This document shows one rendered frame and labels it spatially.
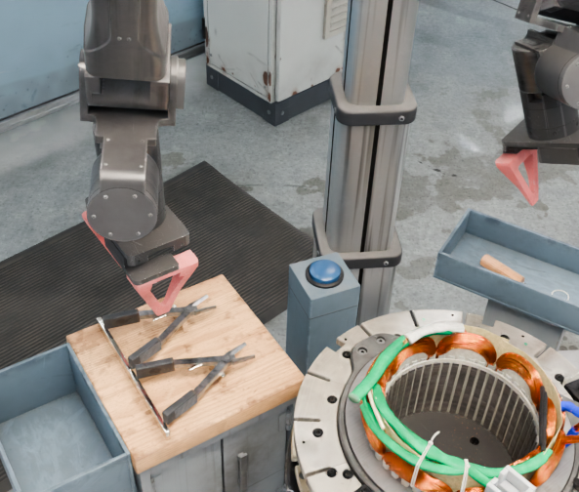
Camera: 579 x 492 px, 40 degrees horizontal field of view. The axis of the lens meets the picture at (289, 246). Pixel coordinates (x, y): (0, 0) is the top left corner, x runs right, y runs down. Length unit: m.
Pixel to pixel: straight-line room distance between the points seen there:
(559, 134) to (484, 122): 2.43
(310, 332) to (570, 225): 1.96
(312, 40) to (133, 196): 2.51
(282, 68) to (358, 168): 1.95
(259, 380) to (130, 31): 0.42
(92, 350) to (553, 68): 0.57
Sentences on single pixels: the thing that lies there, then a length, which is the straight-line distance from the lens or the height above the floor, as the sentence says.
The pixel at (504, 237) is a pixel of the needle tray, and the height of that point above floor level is 1.04.
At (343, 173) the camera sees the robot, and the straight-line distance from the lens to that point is 1.14.
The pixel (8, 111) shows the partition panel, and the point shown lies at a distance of 3.09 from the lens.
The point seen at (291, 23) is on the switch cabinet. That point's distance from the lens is 3.00.
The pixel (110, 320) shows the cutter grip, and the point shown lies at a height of 1.09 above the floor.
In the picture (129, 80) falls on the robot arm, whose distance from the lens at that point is 0.67.
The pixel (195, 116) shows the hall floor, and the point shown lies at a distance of 3.25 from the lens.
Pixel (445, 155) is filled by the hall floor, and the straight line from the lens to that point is 3.11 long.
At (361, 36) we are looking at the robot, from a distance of 1.04.
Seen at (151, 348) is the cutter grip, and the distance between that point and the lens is 0.87.
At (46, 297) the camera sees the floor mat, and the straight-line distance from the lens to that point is 2.51.
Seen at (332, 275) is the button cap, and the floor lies 1.04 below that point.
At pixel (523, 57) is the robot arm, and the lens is 0.90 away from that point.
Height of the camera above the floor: 1.74
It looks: 42 degrees down
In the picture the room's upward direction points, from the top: 2 degrees clockwise
